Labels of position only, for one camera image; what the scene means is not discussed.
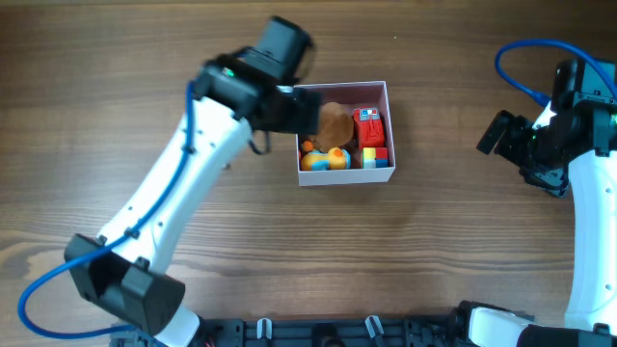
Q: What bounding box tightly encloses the brown plush toy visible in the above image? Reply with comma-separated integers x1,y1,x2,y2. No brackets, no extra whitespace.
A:
313,102,354,152

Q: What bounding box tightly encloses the yellow duck toy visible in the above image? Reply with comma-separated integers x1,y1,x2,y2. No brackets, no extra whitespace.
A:
300,141,351,172

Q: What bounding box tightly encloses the white cardboard box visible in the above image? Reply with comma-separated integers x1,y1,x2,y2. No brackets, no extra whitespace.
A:
296,81,396,186

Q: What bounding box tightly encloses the red toy truck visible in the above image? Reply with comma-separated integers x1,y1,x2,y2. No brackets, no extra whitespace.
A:
353,107,386,149

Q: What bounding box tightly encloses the colourful two-by-two puzzle cube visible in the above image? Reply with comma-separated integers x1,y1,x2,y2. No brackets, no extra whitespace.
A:
362,147,389,169

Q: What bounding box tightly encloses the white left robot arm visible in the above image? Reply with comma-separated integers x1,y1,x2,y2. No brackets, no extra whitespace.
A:
65,16,321,346

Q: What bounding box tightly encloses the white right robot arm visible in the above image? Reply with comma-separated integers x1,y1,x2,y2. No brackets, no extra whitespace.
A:
448,58,616,346

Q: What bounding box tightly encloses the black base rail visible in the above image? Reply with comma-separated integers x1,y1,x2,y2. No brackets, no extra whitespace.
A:
109,313,537,347

